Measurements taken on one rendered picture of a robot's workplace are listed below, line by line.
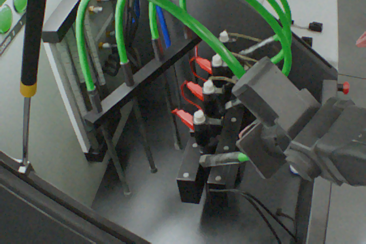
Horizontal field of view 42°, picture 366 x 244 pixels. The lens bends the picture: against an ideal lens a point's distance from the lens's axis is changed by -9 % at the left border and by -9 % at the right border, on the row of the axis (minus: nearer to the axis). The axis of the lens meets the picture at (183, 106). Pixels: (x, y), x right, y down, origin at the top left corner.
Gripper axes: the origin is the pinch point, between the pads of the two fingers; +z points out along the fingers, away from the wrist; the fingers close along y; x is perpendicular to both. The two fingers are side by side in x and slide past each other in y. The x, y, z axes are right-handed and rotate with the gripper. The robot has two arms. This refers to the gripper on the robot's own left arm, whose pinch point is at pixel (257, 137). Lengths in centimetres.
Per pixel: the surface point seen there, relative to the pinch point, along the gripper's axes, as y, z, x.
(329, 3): -57, 53, -2
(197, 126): 1.7, 20.0, -4.6
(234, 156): 3.3, 5.0, 0.7
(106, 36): 0, 46, -31
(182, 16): -0.1, -7.8, -19.9
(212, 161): 5.5, 9.8, 0.0
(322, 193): -8.9, 18.2, 21.6
